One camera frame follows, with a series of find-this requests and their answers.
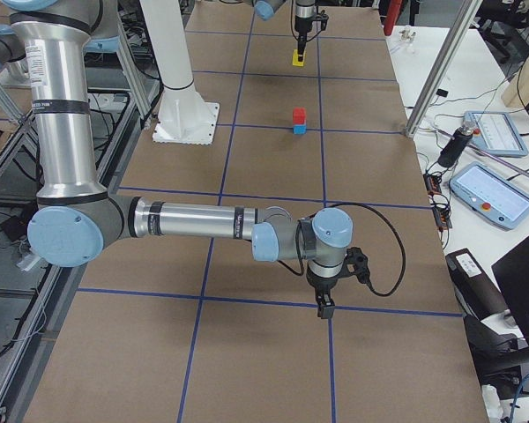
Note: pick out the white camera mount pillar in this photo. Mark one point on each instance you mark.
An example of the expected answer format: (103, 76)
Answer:
(183, 116)

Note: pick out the yellow foam block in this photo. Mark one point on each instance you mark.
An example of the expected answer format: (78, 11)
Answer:
(298, 60)

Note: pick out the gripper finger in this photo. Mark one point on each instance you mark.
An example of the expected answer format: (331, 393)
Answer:
(301, 46)
(325, 305)

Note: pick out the red foam block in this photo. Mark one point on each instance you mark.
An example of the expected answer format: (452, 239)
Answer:
(299, 116)

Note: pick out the red fire extinguisher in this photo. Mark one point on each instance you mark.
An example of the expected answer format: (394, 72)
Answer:
(392, 15)

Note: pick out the teach pendant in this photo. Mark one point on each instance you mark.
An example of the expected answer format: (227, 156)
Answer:
(496, 133)
(492, 197)

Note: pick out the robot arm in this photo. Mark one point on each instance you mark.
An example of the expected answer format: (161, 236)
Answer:
(77, 218)
(304, 16)

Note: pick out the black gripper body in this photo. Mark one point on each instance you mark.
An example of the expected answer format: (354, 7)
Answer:
(302, 25)
(321, 284)

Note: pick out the blue foam block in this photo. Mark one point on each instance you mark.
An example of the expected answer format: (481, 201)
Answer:
(300, 129)

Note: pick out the black water bottle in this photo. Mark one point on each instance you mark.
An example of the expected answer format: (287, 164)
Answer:
(460, 138)

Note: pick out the black monitor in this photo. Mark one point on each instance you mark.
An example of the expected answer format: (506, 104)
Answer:
(512, 276)

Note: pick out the aluminium frame post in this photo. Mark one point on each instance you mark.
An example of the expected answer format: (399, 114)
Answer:
(452, 41)

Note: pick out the far teach pendant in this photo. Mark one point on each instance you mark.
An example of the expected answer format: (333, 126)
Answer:
(496, 133)

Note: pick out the near teach pendant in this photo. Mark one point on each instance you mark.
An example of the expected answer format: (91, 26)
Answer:
(492, 197)

